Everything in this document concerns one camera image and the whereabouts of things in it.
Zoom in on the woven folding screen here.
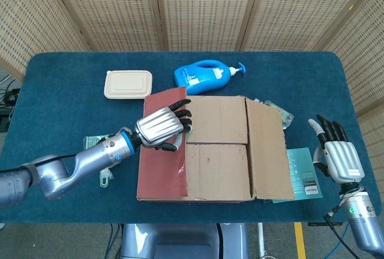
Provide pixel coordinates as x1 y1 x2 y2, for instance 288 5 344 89
0 0 384 119

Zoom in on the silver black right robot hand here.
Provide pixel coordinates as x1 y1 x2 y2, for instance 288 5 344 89
308 115 367 186

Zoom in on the black floor cables bundle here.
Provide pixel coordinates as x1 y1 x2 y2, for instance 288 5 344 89
0 73 22 134

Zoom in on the blue pump detergent bottle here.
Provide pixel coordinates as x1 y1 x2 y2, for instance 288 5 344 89
173 59 247 96

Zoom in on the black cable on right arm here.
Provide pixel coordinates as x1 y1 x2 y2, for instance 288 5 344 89
323 186 365 259

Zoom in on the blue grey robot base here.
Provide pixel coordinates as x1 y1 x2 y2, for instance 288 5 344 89
119 222 250 259

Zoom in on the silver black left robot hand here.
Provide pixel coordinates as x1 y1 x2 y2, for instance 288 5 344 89
133 99 193 153

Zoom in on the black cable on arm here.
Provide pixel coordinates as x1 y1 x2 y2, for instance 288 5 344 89
0 153 78 174
323 186 365 259

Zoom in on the teal product carton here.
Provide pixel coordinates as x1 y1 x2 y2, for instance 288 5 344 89
263 147 325 206

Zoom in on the large red cardboard box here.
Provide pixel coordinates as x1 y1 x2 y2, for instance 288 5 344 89
136 86 296 204

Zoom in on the green item in clear bag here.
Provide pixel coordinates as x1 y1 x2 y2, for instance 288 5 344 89
254 98 295 130

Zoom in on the beige lidded food container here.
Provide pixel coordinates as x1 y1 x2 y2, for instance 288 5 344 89
103 70 154 101

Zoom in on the white table leg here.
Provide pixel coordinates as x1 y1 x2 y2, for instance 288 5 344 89
257 222 268 259

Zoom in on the blue felt table cover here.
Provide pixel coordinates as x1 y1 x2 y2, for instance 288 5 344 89
0 50 365 225

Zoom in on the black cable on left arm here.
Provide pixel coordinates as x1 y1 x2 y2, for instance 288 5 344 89
0 153 78 174

